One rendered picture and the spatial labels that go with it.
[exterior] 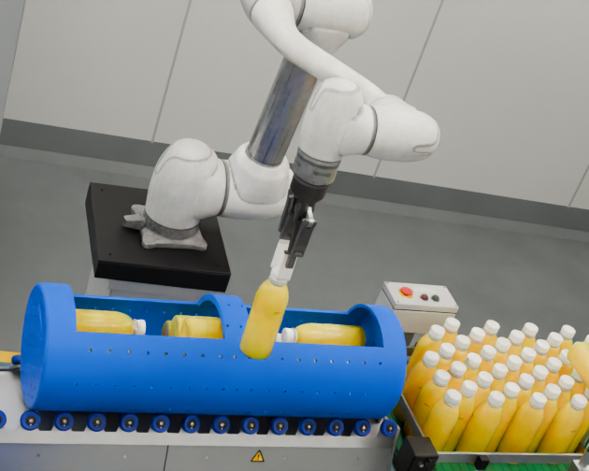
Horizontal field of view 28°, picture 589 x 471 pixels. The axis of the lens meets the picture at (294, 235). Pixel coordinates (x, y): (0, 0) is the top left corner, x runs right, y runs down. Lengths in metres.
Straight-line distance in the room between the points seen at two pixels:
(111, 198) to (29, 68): 2.14
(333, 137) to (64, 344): 0.74
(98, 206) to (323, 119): 1.13
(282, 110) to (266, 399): 0.74
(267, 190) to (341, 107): 0.88
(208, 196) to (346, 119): 0.89
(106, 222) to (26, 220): 1.90
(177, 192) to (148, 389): 0.65
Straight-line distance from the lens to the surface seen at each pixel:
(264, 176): 3.09
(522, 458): 3.12
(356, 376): 2.80
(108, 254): 3.09
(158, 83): 5.44
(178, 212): 3.11
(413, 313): 3.25
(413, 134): 2.35
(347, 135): 2.29
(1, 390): 2.81
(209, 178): 3.08
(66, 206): 5.23
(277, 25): 2.61
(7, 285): 4.69
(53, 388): 2.58
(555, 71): 5.99
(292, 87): 2.93
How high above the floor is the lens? 2.78
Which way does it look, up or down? 30 degrees down
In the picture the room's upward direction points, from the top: 20 degrees clockwise
